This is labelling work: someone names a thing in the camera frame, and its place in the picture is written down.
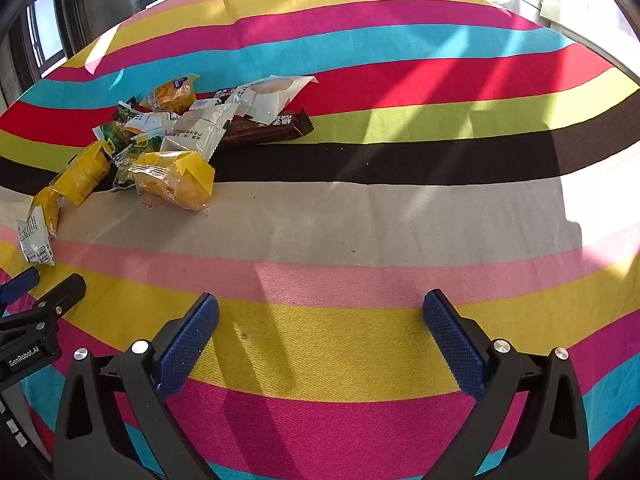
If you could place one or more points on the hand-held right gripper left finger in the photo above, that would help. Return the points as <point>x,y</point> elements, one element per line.
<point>192,340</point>

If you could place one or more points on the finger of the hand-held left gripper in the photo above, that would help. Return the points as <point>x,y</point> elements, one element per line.
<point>67,295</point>
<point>20,285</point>

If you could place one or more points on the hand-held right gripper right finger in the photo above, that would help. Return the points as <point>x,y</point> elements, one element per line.
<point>450,340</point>

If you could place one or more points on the brown chocolate bar packet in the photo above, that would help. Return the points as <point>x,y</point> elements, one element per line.
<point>270,132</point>
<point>222,93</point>

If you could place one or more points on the white round cake packet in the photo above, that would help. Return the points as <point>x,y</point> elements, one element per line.
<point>270,92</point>

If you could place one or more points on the yellow white snack packet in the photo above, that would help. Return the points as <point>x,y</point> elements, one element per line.
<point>37,230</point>

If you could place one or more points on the yellow bun packet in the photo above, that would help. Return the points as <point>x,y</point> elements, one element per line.
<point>170,185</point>

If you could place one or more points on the striped colourful tablecloth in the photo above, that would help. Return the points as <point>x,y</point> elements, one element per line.
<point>350,220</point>

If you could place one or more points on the green snack packet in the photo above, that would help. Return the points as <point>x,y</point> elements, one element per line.
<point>112,132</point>

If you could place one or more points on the white grey snack packet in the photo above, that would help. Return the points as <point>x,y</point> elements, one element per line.
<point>200,132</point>

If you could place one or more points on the orange snack packet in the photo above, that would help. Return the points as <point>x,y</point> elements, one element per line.
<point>170,94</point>

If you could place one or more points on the glass window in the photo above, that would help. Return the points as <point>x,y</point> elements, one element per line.
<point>46,27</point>

